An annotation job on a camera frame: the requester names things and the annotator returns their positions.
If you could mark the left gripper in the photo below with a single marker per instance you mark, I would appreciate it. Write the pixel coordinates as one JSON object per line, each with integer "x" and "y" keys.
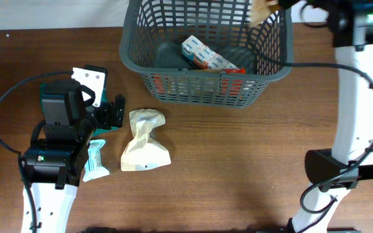
{"x": 106, "y": 119}

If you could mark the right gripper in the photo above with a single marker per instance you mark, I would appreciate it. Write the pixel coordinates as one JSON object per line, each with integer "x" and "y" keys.
{"x": 294, "y": 2}

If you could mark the beige brown bag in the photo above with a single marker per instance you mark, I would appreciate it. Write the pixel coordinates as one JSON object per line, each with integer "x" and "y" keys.
{"x": 261, "y": 10}

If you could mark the white tissue multipack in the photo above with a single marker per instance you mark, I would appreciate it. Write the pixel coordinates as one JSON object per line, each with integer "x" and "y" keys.
{"x": 202, "y": 56}

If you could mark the orange biscuit package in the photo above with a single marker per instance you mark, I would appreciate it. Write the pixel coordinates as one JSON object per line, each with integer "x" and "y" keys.
{"x": 195, "y": 86}

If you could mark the green Nescafe coffee bag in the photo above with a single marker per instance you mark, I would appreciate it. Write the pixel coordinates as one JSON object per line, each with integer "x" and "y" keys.
{"x": 98, "y": 132}

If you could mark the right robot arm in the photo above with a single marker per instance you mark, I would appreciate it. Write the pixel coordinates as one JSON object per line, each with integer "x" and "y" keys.
{"x": 334, "y": 172}

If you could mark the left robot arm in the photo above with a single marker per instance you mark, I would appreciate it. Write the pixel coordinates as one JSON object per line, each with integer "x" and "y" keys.
{"x": 59, "y": 150}

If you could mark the beige paper pouch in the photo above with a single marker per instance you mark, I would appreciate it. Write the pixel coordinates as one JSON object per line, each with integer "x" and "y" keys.
{"x": 143, "y": 152}

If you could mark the grey plastic basket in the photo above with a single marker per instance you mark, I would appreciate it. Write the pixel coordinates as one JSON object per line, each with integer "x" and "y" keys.
{"x": 154, "y": 31}

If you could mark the small teal snack packet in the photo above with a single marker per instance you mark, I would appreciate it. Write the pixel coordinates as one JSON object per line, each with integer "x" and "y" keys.
{"x": 93, "y": 167}

